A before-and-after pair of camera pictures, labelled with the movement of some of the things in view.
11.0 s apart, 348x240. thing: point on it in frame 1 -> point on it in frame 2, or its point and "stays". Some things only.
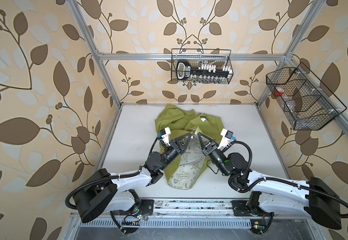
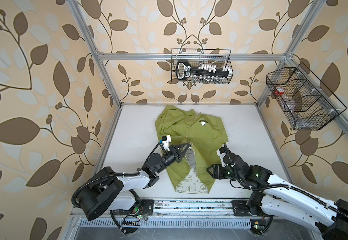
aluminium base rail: [191, 208] stays
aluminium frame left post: [75, 7] stays
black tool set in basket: [204, 73] stays
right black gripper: [206, 149] -> [216, 169]
